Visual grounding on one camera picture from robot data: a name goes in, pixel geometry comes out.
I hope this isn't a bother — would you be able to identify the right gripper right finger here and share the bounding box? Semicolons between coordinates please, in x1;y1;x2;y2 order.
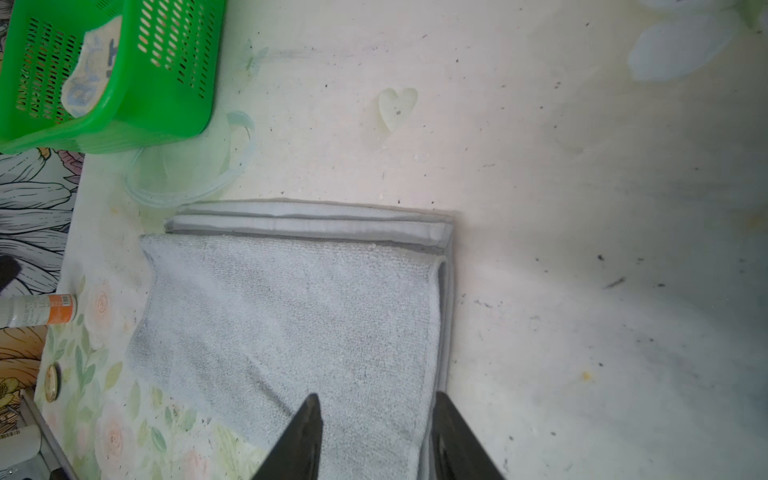
431;391;504;480

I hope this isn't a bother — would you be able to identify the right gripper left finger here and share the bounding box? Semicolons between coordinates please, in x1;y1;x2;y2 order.
252;393;323;480

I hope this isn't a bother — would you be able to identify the plain grey towel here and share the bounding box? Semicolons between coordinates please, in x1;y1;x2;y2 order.
126;201;454;479

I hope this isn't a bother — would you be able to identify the grey patterned towel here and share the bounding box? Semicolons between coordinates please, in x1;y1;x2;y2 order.
61;15;122;118

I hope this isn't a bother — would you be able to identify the small orange cap bottle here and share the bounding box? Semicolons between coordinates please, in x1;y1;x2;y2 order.
0;294;78;329

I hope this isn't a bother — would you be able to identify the green plastic basket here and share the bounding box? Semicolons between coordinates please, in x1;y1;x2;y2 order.
1;0;227;154

